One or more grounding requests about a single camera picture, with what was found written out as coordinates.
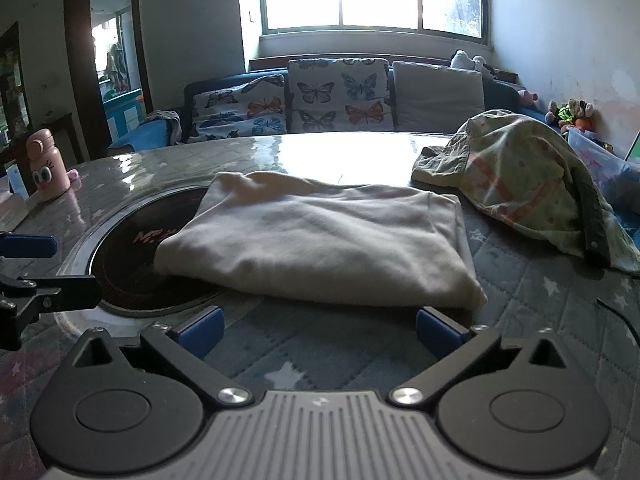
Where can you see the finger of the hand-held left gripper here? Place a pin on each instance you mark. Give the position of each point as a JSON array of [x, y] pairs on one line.
[[27, 246], [65, 292]]

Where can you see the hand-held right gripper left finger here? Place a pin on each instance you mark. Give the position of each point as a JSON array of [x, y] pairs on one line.
[[200, 332]]

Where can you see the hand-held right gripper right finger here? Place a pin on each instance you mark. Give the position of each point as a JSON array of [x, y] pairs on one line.
[[440, 335]]

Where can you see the cream long-sleeve shirt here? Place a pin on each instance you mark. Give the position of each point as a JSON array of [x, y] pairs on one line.
[[320, 240]]

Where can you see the white tissue box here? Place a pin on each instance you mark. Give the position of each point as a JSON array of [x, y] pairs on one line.
[[12, 210]]

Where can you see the round inset induction cooktop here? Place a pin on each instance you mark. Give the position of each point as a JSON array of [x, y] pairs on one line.
[[130, 240]]

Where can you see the pink cartoon water bottle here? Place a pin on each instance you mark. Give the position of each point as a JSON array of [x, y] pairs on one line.
[[47, 165]]

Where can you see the small pink object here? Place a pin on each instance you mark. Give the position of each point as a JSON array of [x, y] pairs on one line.
[[73, 174]]

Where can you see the dark glass-front cabinet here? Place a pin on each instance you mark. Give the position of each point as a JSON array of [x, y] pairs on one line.
[[15, 85]]

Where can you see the blue chair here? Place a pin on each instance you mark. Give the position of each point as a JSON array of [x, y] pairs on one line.
[[145, 132]]

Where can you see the teal cabinet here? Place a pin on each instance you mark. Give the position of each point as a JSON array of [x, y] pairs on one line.
[[122, 110]]

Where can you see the green patterned garment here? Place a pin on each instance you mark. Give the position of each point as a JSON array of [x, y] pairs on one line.
[[515, 160]]

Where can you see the grey cloth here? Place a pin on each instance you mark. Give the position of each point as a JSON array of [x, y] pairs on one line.
[[170, 120]]

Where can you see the wide butterfly print cushion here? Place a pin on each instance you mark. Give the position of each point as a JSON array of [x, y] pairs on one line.
[[235, 105]]

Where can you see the plain grey cushion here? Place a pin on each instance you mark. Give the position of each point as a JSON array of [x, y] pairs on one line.
[[435, 95]]

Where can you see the clear blue plastic bin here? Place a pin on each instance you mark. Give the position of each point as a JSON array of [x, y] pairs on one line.
[[600, 155]]

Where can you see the dark blue sofa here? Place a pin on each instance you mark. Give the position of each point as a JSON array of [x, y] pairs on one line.
[[500, 100]]

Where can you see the pink plush toy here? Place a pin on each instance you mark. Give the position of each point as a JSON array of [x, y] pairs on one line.
[[527, 97]]

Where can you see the pile of small plush toys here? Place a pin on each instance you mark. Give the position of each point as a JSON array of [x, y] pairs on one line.
[[570, 112]]

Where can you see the square butterfly print cushion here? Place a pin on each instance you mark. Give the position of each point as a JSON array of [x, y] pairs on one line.
[[335, 92]]

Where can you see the white plush toy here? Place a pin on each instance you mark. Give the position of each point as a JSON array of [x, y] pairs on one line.
[[462, 60]]

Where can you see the dark wooden door frame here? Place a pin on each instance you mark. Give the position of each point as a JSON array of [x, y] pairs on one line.
[[75, 60]]

